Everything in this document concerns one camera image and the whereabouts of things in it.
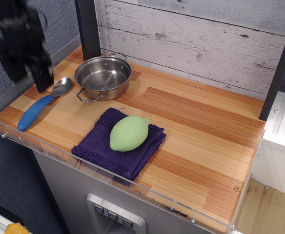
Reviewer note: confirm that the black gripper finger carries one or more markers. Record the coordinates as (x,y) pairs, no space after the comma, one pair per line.
(14,68)
(43,75)

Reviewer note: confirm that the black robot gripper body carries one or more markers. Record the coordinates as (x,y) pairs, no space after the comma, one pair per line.
(22,37)

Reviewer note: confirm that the blue handled metal spoon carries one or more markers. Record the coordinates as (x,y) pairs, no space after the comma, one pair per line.
(62,87)

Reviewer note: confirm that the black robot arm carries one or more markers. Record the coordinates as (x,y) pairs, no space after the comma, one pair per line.
(16,7)

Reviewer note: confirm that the yellow object at corner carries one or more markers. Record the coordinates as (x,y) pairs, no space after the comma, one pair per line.
(16,228)

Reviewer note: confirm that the stainless steel pot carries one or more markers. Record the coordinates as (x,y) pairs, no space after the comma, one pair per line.
(103,78)

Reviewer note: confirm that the clear acrylic table guard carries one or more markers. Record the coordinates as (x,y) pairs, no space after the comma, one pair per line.
(187,187)

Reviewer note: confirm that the purple folded towel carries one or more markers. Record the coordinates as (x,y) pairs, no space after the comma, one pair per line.
(96,147)

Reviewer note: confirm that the green toy lemon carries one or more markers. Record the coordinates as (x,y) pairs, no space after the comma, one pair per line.
(129,133)

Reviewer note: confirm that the grey dispenser button panel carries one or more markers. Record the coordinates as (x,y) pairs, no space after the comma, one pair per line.
(115,215)

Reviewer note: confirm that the white ribbed side counter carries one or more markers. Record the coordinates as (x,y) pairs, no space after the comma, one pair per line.
(268,166)

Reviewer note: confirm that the black left vertical post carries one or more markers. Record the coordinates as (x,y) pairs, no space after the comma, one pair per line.
(88,28)

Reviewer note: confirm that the black vertical post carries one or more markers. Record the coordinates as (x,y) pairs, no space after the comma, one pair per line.
(274,88)
(88,28)

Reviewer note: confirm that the black right vertical post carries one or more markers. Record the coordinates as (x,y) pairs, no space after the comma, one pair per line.
(274,88)

